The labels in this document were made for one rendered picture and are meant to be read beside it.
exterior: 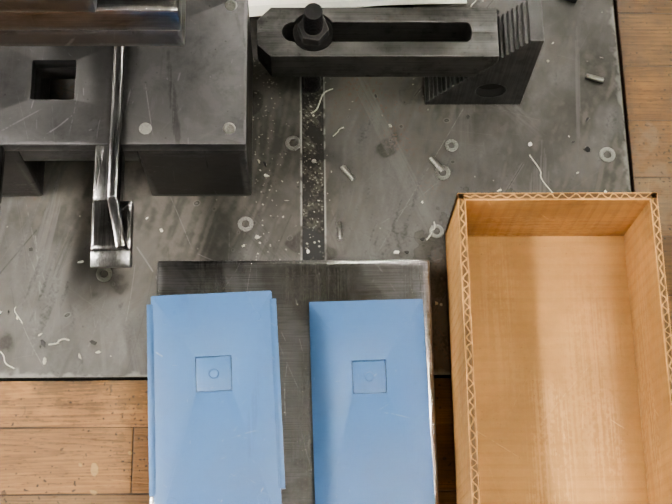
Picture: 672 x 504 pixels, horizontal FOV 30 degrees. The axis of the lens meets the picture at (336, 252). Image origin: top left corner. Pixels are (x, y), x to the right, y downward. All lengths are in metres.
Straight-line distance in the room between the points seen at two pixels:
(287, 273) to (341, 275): 0.03
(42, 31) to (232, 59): 0.17
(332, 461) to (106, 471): 0.14
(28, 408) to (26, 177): 0.14
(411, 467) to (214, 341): 0.14
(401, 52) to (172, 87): 0.14
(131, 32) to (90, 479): 0.29
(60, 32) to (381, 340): 0.28
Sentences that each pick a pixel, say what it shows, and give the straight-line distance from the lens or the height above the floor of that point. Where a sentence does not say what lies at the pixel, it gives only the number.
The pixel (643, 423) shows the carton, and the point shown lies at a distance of 0.79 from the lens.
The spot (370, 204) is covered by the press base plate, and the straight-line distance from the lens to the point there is 0.82.
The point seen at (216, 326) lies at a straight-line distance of 0.73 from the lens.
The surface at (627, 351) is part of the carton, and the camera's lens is 0.81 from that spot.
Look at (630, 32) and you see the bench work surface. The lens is 0.90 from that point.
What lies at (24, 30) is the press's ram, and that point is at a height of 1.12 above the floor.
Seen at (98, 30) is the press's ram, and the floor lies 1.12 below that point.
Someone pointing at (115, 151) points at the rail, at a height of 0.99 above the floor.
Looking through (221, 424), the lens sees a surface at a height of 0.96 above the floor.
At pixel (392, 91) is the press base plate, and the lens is 0.85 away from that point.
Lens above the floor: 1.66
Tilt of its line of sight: 71 degrees down
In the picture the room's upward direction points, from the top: 4 degrees clockwise
